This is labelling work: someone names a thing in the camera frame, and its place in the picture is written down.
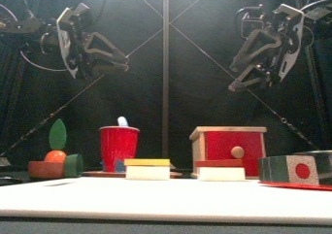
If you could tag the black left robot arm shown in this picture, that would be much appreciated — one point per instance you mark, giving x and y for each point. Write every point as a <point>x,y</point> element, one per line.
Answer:
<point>21,26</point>

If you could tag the brown toy bowl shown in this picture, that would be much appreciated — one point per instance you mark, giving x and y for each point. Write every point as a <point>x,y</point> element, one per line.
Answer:
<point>45,170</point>

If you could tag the wooden box with red drawer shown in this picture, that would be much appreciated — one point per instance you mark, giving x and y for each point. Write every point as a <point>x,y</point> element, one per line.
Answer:
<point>224,140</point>

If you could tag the red plastic cup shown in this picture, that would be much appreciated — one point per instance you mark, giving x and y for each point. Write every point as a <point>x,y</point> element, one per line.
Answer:
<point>118,145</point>

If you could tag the green toy leaf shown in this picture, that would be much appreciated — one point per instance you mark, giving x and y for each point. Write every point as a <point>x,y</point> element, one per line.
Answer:
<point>57,134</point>

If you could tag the red topped white block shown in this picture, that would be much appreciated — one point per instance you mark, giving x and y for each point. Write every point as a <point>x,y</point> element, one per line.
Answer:
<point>220,171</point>

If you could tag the green striped block red dot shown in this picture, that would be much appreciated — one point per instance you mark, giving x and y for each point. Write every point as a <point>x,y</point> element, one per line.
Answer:
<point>276,170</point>

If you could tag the blue toy piece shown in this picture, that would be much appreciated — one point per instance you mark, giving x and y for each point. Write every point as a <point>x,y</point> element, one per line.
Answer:
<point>101,164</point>
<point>120,166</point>

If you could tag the orange toy fruit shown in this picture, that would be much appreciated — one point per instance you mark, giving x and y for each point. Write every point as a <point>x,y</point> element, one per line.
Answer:
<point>54,156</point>

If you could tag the dark green toy cylinder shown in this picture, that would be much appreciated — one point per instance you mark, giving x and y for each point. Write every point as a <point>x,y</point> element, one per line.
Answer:
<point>73,165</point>

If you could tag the yellow topped white block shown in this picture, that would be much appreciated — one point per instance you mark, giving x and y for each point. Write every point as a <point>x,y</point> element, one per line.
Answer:
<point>146,170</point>

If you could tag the pinkish brown tray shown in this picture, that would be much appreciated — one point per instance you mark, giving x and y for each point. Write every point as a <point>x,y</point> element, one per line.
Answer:
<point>104,174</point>

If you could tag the red mat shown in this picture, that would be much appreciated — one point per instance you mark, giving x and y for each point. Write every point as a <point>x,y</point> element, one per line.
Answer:
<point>297,186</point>

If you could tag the white cutting board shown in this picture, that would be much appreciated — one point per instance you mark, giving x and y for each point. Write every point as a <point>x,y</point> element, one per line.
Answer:
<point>164,199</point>

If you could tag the grey vertical frame pole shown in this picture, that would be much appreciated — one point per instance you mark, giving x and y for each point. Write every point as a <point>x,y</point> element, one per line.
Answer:
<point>165,82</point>

